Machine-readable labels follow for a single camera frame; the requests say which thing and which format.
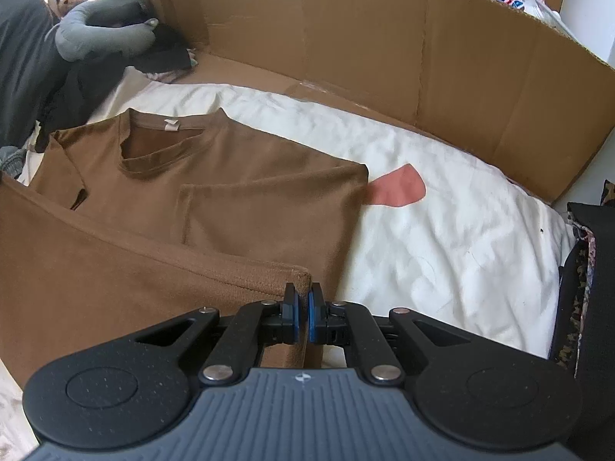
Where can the dark grey pillow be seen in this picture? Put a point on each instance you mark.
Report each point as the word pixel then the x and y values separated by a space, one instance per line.
pixel 24 57

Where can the brown t-shirt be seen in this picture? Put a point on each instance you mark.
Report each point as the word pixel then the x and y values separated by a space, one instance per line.
pixel 216 192

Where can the folded cardboard sheet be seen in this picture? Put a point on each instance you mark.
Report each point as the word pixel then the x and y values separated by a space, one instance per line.
pixel 360 33

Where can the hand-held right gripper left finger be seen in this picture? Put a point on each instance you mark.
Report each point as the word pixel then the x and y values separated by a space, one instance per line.
pixel 298 317

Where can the black folded garment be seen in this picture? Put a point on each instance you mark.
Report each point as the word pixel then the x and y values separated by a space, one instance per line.
pixel 600 321

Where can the light blue denim pants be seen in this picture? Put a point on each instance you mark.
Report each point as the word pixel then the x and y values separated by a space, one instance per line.
pixel 12 159

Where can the black crumpled garment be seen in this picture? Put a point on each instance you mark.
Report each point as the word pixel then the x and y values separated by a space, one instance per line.
pixel 163 53

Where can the cream bear-print blanket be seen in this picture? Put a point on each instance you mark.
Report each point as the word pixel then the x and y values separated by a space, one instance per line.
pixel 456 249

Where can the grey neck pillow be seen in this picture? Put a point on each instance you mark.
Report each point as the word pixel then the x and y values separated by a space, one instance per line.
pixel 96 41

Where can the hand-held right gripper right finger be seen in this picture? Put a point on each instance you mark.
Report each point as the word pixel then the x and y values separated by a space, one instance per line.
pixel 313 317

